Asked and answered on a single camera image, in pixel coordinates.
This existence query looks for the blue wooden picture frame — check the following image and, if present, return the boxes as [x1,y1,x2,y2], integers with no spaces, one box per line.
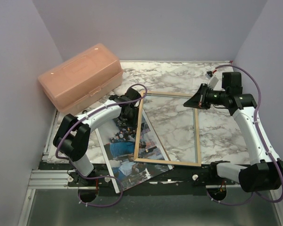
[137,91,201,167]

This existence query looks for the printed photo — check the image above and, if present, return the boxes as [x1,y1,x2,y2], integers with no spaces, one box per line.
[95,113,173,193]

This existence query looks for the aluminium mounting rail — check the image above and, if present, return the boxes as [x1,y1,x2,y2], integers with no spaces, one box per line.
[29,162,239,193]

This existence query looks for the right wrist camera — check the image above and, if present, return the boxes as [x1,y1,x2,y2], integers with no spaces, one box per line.
[206,70,219,89]

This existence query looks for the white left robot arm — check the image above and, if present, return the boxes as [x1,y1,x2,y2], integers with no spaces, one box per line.
[53,87,147,186]

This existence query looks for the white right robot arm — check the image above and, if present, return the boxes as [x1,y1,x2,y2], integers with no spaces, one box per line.
[184,71,283,192]

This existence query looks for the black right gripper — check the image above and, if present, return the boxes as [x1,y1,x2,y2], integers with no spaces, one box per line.
[184,83,228,110]

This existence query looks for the translucent orange plastic box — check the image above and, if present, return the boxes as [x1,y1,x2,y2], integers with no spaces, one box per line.
[38,43,123,115]

